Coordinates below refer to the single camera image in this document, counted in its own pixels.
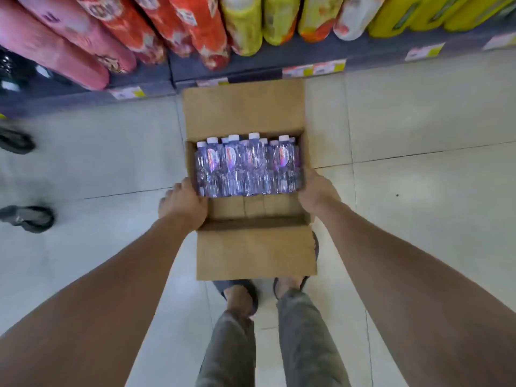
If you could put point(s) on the person's left hand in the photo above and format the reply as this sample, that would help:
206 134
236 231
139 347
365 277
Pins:
183 205

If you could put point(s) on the person's right hand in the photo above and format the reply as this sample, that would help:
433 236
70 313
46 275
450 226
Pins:
318 193

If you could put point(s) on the group of small water bottles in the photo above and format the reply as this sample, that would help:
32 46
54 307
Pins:
246 169

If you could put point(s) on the brown cardboard box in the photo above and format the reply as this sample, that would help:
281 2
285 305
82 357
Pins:
250 253

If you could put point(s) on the dark grey metal shelf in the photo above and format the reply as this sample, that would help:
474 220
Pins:
363 48

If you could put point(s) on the person's left forearm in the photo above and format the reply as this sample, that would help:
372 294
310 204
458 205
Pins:
100 310

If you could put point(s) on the person's right forearm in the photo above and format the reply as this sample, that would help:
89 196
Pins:
403 298

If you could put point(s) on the person's dark right sandal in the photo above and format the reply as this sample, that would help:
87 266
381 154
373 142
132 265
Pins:
316 245

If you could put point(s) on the person's dark sandal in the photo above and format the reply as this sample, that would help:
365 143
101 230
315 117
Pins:
316 245
219 286

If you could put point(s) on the person's dark left sandal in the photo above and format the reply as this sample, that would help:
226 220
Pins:
219 286

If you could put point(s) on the person's left leg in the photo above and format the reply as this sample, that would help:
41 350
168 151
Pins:
229 350

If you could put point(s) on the white yellow price tag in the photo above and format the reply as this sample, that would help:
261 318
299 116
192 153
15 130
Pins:
424 52
329 67
127 93
500 41
297 71
212 82

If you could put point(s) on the group of dark capped bottles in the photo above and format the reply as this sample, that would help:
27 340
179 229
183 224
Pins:
10 72

